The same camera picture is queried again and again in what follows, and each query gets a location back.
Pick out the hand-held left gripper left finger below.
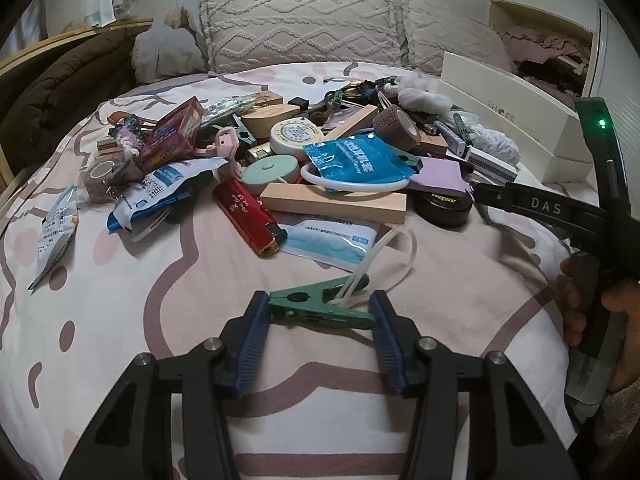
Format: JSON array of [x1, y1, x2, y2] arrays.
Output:
[[60, 290, 271, 480]]

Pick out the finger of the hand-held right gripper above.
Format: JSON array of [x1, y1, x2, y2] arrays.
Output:
[[471, 180, 609, 234]]

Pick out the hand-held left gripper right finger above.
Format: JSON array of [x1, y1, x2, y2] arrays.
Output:
[[369, 289, 581, 480]]

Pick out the white cable ties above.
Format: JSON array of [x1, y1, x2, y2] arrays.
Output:
[[330, 227, 418, 308]]

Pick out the green plastic clip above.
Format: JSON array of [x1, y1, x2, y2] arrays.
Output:
[[269, 275, 376, 330]]

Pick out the white cardboard box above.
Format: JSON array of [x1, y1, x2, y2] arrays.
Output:
[[436, 51, 601, 183]]

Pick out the large red lighter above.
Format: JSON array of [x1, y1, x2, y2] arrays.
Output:
[[212, 178, 288, 259]]

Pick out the person's right forearm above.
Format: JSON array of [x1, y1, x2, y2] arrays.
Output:
[[595, 387, 640, 480]]

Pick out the person's right hand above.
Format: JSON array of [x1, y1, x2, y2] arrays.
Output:
[[559, 257, 640, 394]]

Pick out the silver harmonica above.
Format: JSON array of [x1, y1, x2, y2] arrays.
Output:
[[467, 147, 518, 181]]

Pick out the white knitted cloth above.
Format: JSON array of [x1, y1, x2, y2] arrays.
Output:
[[470, 122, 522, 163]]

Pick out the black round tin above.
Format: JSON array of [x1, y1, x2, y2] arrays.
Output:
[[417, 191, 473, 231]]

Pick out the purple sticky note pad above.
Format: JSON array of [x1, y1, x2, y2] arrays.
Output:
[[407, 157, 473, 196]]

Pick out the printed pink white blanket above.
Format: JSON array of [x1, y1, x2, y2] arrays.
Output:
[[0, 60, 581, 480]]

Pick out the white louvered closet door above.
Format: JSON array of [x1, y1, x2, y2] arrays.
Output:
[[597, 0, 640, 106]]

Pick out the long wooden block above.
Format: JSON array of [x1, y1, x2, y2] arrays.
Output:
[[260, 182, 408, 225]]

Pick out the pile of clothes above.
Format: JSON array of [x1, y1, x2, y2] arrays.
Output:
[[495, 25, 593, 98]]

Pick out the grey fluffy ball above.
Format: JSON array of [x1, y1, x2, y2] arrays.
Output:
[[397, 72, 451, 113]]

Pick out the mint green round case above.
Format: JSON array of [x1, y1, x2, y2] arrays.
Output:
[[241, 154, 298, 197]]

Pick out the blue and white packet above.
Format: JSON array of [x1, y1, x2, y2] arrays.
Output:
[[106, 157, 228, 233]]

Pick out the beige tufted pillow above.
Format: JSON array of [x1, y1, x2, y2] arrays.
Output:
[[200, 0, 408, 75], [400, 0, 516, 78]]

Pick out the blue plastic packet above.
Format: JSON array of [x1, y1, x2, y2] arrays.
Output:
[[301, 132, 423, 193]]

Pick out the short wooden block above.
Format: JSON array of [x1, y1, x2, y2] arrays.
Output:
[[322, 105, 379, 143]]

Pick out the pink plastic clip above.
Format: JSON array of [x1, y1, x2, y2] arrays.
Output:
[[192, 127, 238, 158]]

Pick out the white round tape measure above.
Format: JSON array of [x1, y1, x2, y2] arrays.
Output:
[[270, 119, 326, 157]]

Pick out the dark green clip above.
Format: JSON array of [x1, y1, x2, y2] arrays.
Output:
[[212, 115, 256, 143]]

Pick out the white snack packet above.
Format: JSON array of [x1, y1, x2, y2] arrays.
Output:
[[27, 185, 81, 291]]

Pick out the red snack box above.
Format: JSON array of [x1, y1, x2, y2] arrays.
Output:
[[135, 99, 205, 173]]

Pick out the small brown tape roll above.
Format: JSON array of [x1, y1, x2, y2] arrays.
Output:
[[79, 157, 121, 203]]

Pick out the wooden oval box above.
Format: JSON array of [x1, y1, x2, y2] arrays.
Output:
[[240, 102, 300, 141]]

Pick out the green patterned pouch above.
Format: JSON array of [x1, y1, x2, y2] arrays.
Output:
[[205, 97, 251, 116]]

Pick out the grey plush cushion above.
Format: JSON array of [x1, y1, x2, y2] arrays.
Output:
[[131, 5, 211, 86]]

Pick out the brown quilted blanket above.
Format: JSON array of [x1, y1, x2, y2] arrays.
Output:
[[0, 22, 151, 186]]

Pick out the white plastic ring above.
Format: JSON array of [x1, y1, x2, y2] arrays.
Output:
[[300, 162, 408, 195]]

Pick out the colourful braided cord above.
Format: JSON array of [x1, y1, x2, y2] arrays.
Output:
[[109, 114, 151, 161]]

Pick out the wooden shelf rail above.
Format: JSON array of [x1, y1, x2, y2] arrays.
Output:
[[0, 17, 155, 73]]

